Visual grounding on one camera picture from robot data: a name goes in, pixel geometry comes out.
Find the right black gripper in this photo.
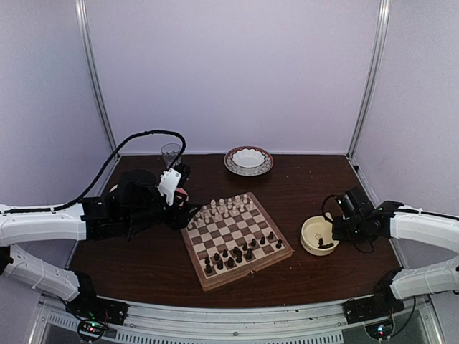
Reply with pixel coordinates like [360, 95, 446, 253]
[332, 216, 366, 242]

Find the patterned ceramic plate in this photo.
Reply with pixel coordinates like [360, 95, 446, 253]
[224, 146, 274, 176]

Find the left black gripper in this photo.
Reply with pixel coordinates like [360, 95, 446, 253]
[124, 192, 202, 232]

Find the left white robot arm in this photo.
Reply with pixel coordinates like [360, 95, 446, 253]
[1, 169, 200, 318]

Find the pink cat-ear bowl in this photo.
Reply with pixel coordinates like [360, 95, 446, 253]
[174, 188, 189, 207]

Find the white chess piece tall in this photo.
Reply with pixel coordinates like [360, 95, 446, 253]
[210, 199, 218, 214]

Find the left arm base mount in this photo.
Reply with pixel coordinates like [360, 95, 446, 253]
[65, 272, 128, 325]

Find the wooden chess board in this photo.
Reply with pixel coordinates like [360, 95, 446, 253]
[181, 192, 293, 291]

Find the left black cable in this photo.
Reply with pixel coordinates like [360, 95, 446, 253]
[53, 129, 189, 212]

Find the white scalloped bowl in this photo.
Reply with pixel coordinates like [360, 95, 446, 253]
[232, 148, 265, 168]

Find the cream cat-ear bowl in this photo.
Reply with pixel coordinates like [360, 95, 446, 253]
[300, 216, 339, 257]

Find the clear drinking glass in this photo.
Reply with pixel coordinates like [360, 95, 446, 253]
[161, 143, 181, 168]

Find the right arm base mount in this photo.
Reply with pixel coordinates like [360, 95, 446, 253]
[342, 269, 404, 324]

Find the right black cable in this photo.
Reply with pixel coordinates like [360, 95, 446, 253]
[320, 193, 341, 223]

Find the right aluminium frame post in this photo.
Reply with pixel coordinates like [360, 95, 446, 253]
[346, 0, 391, 161]

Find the aluminium frame post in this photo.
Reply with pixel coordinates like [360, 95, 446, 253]
[75, 0, 117, 151]
[346, 0, 391, 161]

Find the black cable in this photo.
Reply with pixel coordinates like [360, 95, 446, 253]
[320, 193, 341, 223]
[53, 129, 189, 212]

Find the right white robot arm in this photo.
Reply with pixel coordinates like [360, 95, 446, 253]
[323, 187, 458, 317]

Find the left aluminium frame post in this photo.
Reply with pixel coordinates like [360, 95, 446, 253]
[75, 0, 117, 151]

